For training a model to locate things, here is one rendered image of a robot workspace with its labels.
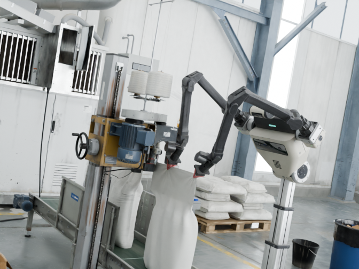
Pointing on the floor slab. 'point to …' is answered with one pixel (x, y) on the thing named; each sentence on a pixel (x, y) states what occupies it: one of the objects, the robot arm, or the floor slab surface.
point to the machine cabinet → (70, 117)
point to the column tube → (80, 258)
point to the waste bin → (345, 245)
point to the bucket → (304, 253)
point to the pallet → (236, 227)
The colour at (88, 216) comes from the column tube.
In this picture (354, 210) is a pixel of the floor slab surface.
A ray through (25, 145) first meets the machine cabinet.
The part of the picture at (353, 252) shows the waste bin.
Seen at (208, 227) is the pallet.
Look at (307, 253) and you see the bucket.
